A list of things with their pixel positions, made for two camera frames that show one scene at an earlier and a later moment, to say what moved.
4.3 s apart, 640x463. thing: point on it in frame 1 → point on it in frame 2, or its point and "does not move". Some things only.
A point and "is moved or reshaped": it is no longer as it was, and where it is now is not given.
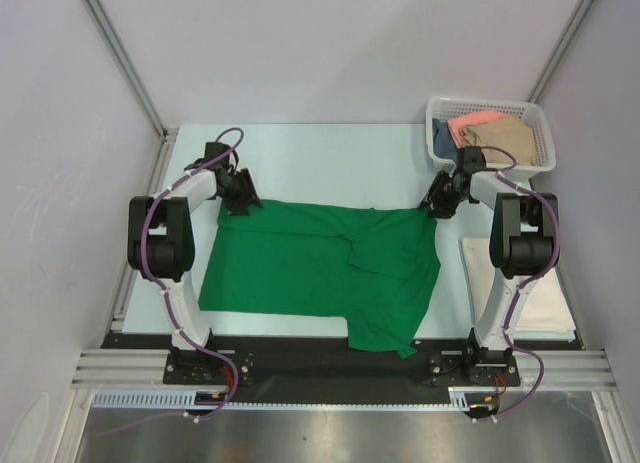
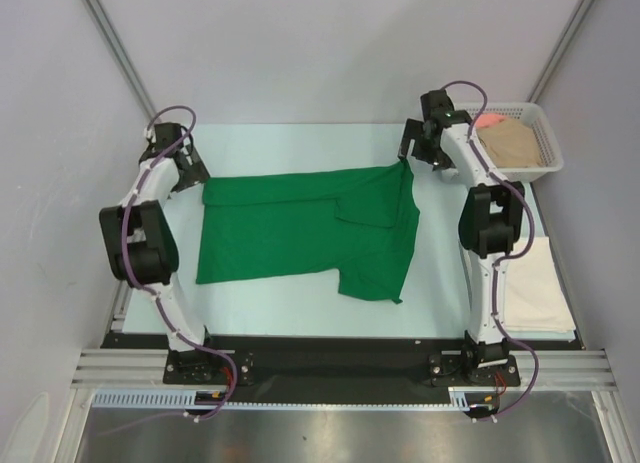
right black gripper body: (441, 196) → (413, 140)
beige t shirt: (512, 133) does not move
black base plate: (324, 368) does not move
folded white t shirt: (546, 309) does not move
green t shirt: (376, 267) is moved or reshaped
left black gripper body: (240, 192) → (196, 173)
